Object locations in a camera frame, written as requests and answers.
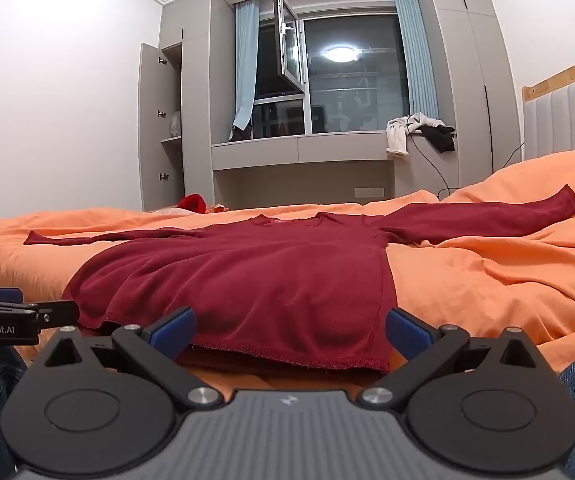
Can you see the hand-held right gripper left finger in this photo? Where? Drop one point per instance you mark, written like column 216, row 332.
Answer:
column 175, row 332

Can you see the light blue curtain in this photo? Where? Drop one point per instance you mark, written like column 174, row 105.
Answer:
column 245, row 70
column 417, row 60

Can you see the dark red sweater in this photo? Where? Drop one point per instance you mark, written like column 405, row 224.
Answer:
column 242, row 285

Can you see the white bag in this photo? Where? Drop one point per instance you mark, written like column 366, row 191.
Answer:
column 174, row 122

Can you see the orange blanket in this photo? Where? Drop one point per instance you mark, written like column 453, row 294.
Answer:
column 467, row 280

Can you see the tall grey closed wardrobe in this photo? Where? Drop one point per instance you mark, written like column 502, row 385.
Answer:
column 467, row 60

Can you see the dark object on windowsill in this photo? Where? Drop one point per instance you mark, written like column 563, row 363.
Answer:
column 241, row 133

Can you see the white wall socket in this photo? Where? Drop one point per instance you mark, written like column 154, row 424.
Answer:
column 369, row 192

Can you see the bright red cloth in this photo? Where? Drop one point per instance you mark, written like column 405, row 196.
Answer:
column 193, row 203

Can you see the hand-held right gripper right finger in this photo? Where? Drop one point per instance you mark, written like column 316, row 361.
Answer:
column 407, row 332

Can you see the window with grey frame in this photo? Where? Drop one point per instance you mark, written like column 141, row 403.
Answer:
column 357, row 90

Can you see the black garment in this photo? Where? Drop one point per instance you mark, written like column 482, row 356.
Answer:
column 442, row 140

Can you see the grey wardrobe with shelves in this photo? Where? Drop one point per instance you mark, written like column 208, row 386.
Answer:
column 197, row 110

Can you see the grey window bench cabinet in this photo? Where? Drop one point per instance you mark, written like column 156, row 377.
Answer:
column 292, row 152

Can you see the grey wardrobe door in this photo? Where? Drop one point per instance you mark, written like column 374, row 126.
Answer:
column 152, row 135

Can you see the padded headboard with wooden frame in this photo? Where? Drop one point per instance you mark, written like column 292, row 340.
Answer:
column 567, row 110

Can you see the white garment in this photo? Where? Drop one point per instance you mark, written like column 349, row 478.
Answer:
column 397, row 135

